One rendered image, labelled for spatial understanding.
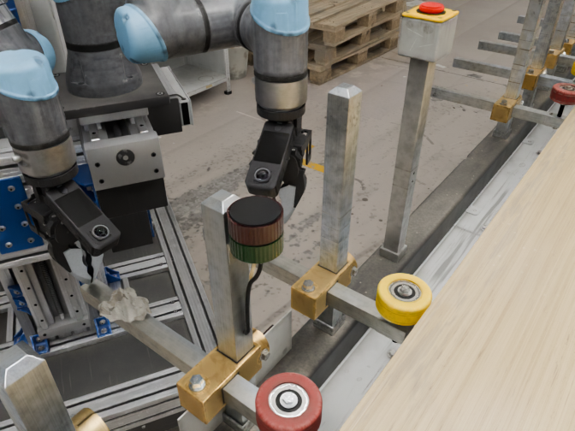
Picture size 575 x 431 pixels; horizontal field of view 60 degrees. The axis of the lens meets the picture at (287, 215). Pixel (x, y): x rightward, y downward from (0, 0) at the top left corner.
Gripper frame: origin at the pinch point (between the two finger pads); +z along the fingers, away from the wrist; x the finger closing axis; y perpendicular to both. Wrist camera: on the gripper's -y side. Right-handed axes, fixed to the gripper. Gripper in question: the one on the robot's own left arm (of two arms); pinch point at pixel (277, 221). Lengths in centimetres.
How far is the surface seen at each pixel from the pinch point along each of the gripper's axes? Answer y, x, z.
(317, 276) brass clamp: -2.0, -7.6, 8.5
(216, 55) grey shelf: 266, 134, 68
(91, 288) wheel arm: -16.4, 26.5, 7.7
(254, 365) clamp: -21.5, -3.4, 9.4
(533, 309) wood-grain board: -4.8, -40.0, 3.6
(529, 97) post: 118, -52, 19
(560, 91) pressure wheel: 84, -54, 3
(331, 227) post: 0.3, -9.0, -0.7
